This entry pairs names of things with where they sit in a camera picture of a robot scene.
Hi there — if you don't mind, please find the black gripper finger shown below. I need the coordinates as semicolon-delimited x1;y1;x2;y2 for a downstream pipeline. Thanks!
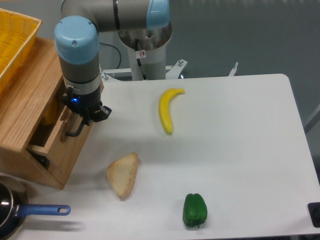
89;105;112;123
61;92;90;126

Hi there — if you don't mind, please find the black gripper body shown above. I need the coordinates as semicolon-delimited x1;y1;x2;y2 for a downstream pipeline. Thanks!
66;86;102;117

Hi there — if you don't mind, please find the wooden top drawer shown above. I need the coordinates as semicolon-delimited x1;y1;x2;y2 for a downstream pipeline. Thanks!
26;83;92;187

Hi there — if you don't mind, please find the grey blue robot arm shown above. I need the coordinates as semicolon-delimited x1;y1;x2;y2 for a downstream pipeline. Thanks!
54;0;170;126

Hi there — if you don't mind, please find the wooden drawer cabinet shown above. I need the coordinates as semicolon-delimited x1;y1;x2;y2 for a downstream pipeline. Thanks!
0;36;73;190

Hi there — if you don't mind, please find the yellow bell pepper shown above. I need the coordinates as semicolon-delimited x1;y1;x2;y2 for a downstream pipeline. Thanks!
40;98;58;126

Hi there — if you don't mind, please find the yellow banana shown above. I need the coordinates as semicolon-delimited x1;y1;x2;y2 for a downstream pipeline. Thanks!
158;88;185;135

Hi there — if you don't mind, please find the bread slice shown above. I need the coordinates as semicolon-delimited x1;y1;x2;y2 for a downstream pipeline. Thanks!
106;152;139;200

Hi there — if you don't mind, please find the yellow plastic basket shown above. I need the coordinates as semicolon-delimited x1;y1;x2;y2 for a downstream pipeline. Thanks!
0;8;42;92

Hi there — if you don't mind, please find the green bell pepper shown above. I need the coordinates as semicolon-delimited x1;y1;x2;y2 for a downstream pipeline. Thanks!
182;193;208;229

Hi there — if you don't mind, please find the black corner device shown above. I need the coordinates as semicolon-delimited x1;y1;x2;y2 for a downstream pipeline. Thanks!
307;202;320;228

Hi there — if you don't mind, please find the black cable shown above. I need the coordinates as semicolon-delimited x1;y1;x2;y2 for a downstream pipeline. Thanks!
99;42;122;70

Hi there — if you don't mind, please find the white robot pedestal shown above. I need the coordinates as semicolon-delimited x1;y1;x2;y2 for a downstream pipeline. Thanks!
118;23;173;81

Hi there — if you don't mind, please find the blue handled frying pan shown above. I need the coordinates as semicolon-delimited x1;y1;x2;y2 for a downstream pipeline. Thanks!
0;175;71;240

